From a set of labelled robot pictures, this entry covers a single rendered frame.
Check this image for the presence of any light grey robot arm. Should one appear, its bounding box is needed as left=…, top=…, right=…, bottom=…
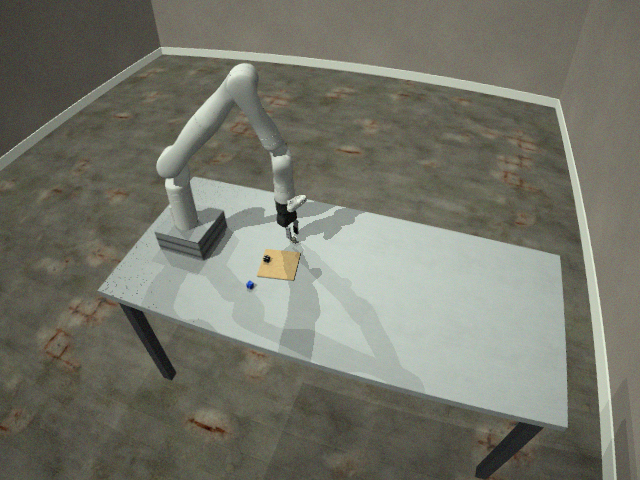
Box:
left=156, top=63, right=294, bottom=231

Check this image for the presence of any tan flat square mat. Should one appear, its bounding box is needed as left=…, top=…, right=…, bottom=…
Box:
left=257, top=249, right=301, bottom=281

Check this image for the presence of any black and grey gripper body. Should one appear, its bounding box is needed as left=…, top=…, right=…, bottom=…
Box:
left=274, top=188, right=307, bottom=227

